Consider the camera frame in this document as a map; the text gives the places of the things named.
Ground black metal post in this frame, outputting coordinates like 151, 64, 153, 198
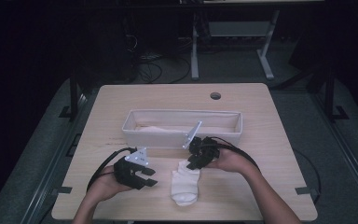
324, 66, 350, 122
58, 69, 79, 120

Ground person's left hand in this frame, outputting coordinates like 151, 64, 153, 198
87, 164, 134, 203

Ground black table clamp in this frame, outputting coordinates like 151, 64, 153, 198
51, 186, 74, 196
294, 186, 320, 197

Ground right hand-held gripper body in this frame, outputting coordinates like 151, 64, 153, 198
182, 120, 222, 163

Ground tangle of black cables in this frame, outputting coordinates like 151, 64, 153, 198
125, 34, 192, 85

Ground pale pink sock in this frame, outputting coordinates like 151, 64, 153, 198
134, 125, 200, 133

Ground white-legged desk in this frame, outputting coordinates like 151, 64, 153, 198
180, 0, 325, 81

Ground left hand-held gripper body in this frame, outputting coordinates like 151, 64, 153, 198
114, 147, 149, 190

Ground white sock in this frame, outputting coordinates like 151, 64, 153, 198
170, 159, 201, 207

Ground aluminium frame rail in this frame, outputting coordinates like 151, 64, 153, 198
310, 92, 358, 216
20, 92, 90, 224

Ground grey cable tray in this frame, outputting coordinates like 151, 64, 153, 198
209, 21, 272, 37

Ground thin black cable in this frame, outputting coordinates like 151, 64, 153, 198
293, 148, 322, 199

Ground person's right hand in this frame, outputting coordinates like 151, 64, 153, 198
209, 146, 255, 175

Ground left hand-held gripper black cable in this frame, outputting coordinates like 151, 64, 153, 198
86, 147, 138, 192

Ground hand-held gripper black cable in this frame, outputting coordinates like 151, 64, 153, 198
203, 135, 261, 172
86, 147, 138, 192

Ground white plastic bin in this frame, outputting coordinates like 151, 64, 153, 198
121, 108, 244, 150

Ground right hand-held gripper black cable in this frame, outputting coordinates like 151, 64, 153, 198
203, 135, 261, 172

